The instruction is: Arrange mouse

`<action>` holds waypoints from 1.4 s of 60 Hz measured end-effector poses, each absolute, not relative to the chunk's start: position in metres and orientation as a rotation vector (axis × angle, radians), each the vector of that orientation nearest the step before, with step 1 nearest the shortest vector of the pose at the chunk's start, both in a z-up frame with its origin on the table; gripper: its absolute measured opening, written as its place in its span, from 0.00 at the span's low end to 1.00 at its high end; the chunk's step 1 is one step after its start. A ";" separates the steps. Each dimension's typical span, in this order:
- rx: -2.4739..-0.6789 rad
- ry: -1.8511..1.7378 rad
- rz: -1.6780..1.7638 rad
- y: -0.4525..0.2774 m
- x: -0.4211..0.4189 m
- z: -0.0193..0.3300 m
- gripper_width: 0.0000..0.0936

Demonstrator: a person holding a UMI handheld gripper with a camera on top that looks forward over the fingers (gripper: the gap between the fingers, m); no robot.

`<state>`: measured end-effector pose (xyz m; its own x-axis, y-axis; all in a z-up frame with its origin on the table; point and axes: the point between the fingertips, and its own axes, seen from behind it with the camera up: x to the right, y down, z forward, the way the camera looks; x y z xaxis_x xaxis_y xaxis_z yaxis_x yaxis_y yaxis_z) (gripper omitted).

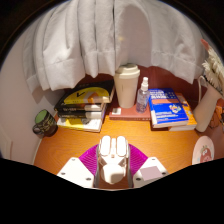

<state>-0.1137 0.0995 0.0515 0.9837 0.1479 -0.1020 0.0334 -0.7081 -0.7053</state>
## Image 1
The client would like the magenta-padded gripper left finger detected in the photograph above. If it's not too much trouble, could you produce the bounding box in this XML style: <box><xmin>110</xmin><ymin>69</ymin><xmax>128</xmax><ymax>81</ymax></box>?
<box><xmin>56</xmin><ymin>143</ymin><xmax>100</xmax><ymax>189</ymax></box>

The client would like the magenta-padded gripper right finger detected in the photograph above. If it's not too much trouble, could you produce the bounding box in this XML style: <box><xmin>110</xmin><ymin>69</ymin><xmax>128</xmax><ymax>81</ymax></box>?
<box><xmin>128</xmin><ymin>143</ymin><xmax>170</xmax><ymax>189</ymax></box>

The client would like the white computer mouse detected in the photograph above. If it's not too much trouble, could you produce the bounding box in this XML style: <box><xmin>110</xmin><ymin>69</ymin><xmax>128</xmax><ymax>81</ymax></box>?
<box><xmin>97</xmin><ymin>135</ymin><xmax>130</xmax><ymax>185</ymax></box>

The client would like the yellow and white book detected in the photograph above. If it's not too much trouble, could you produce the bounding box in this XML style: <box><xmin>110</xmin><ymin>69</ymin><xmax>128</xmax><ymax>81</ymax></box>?
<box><xmin>56</xmin><ymin>116</ymin><xmax>104</xmax><ymax>133</ymax></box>

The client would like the dark green mug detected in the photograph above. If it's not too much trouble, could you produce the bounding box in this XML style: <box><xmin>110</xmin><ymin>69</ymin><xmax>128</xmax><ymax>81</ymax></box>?
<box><xmin>32</xmin><ymin>109</ymin><xmax>59</xmax><ymax>138</ymax></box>

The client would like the dark red book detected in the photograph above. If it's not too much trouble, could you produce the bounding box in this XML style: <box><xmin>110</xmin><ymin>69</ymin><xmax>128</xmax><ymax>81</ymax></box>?
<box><xmin>108</xmin><ymin>103</ymin><xmax>152</xmax><ymax>122</ymax></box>

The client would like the blue book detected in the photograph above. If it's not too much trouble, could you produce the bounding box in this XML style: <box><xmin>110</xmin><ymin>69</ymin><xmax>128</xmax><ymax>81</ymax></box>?
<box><xmin>148</xmin><ymin>87</ymin><xmax>190</xmax><ymax>129</ymax></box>

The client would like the orange book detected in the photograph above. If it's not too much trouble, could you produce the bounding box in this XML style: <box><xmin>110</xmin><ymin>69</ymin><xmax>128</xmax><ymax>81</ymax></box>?
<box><xmin>168</xmin><ymin>92</ymin><xmax>198</xmax><ymax>132</ymax></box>

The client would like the clear spray bottle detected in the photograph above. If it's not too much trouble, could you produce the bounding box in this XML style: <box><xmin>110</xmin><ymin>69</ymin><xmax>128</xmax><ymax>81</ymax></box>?
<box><xmin>135</xmin><ymin>76</ymin><xmax>151</xmax><ymax>114</ymax></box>

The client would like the yellow and black book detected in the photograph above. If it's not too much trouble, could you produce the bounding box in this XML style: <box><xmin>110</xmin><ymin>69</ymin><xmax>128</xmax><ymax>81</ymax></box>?
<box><xmin>63</xmin><ymin>79</ymin><xmax>115</xmax><ymax>105</ymax></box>

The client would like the white ceramic jug vase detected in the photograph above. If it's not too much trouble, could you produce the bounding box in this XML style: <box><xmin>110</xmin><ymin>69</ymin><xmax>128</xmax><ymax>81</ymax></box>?
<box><xmin>192</xmin><ymin>75</ymin><xmax>223</xmax><ymax>133</ymax></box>

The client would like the cream lidded tumbler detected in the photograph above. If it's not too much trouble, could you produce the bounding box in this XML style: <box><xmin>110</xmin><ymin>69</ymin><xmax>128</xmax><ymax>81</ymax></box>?
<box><xmin>113</xmin><ymin>63</ymin><xmax>141</xmax><ymax>109</ymax></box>

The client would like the white curtain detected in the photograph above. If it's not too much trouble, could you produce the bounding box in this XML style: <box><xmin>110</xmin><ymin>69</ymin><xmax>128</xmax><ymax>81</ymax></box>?
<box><xmin>22</xmin><ymin>0</ymin><xmax>209</xmax><ymax>93</ymax></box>

